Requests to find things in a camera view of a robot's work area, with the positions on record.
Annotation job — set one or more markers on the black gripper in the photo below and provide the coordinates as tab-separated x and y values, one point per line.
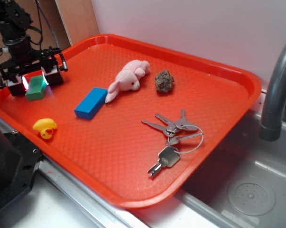
13	69

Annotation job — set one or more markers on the green wooden block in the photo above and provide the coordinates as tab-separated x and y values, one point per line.
36	88

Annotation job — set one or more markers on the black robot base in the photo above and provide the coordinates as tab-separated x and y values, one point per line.
19	159

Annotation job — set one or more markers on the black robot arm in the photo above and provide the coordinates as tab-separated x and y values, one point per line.
14	23

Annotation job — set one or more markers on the blue wooden block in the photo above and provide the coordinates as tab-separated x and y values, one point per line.
91	104

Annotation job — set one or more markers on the yellow rubber duck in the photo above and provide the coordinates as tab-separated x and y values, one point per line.
46	127

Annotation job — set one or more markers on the pink plush bunny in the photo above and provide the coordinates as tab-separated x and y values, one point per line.
128	78

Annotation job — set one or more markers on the red plastic tray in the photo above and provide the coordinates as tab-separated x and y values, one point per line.
112	152

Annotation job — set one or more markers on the brown rock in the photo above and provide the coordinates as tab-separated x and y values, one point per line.
164	82

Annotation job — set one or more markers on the silver key bunch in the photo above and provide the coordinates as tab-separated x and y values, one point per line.
175	131

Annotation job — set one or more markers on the grey toy sink basin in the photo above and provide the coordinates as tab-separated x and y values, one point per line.
242	184

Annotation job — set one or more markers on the grey faucet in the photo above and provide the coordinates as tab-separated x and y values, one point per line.
274	107

